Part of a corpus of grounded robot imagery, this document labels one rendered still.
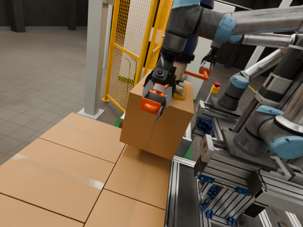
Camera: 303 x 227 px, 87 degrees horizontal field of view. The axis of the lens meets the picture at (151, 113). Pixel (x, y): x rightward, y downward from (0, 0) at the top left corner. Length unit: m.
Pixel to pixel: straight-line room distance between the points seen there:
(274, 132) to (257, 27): 0.39
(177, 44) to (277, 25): 0.36
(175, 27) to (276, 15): 0.35
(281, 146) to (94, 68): 2.03
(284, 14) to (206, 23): 0.29
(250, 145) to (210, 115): 0.53
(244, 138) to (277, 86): 0.36
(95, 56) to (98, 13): 0.46
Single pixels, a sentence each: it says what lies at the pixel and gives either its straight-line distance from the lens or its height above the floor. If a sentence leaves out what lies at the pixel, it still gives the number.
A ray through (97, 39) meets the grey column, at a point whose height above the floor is 1.09.
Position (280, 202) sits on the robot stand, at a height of 0.93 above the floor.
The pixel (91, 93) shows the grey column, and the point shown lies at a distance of 2.41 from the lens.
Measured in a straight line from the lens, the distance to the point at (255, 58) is 4.38.
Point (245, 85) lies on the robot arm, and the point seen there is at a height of 1.24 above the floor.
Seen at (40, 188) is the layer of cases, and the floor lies 0.54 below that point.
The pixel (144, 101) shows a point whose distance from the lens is 0.58.
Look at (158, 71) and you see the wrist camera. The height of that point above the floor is 1.34.
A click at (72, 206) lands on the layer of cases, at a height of 0.54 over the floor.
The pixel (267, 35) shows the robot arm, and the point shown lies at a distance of 1.30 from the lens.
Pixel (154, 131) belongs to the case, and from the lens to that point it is 1.05.
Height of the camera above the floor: 1.48
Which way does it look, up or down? 30 degrees down
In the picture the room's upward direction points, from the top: 17 degrees clockwise
